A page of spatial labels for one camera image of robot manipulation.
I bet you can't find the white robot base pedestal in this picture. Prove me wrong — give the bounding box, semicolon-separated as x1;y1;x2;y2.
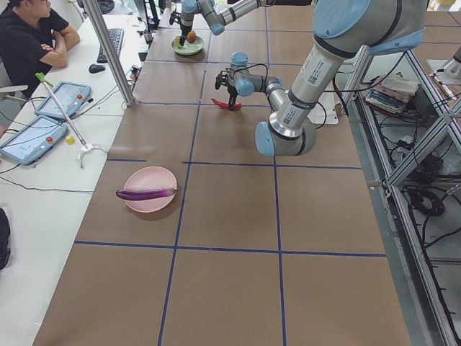
308;102;339;125

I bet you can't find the small yellow toy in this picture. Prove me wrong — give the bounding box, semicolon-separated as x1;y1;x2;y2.
66;136;75;145

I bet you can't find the white desk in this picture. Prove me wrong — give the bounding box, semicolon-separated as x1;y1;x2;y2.
1;21;126;345

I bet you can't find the stack of books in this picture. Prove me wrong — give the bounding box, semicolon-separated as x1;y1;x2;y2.
364;73;420;114

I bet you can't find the light pink plate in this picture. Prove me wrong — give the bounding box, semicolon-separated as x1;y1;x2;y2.
123;167;179;213

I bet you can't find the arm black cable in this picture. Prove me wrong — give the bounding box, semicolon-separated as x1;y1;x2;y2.
221;63;382;125

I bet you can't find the purple eggplant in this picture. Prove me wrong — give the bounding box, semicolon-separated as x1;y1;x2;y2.
115;187;179;201

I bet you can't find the light green plate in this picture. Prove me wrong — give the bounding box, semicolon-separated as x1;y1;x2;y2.
171;36;205;56

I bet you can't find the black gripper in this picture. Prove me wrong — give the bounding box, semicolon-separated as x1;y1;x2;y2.
179;25;192;47
227;85;238;111

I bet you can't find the blue teach pendant near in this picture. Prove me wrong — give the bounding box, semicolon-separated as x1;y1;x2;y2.
1;115;68;166

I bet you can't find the pink peach fruit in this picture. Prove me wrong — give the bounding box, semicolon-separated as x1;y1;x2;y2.
174;35;184;49

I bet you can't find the black keyboard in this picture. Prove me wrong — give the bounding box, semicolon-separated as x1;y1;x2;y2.
96;27;125;64

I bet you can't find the aluminium frame post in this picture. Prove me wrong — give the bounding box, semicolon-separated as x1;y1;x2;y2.
83;0;135;107

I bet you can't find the aluminium frame rack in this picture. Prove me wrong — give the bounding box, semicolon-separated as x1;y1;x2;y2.
347;49;460;345

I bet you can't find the seated person in black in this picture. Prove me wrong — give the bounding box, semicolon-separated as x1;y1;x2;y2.
1;1;80;98

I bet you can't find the blue teach pendant far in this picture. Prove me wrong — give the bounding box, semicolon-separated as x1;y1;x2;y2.
34;81;92;121

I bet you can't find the blue teach pendant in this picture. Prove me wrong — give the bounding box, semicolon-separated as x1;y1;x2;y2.
34;81;92;121
1;115;68;166

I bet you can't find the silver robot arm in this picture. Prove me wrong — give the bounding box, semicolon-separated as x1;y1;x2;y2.
179;0;275;46
229;1;428;156

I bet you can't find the black computer mouse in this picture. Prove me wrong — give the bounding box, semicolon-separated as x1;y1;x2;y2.
88;63;106;74

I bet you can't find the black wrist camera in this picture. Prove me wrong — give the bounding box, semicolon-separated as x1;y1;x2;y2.
169;11;181;25
215;71;228;90

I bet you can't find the red chili pepper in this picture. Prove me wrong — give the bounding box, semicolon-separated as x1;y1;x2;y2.
210;98;243;111

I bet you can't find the grabber stick green handle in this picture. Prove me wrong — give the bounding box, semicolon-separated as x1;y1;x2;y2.
35;73;108;169

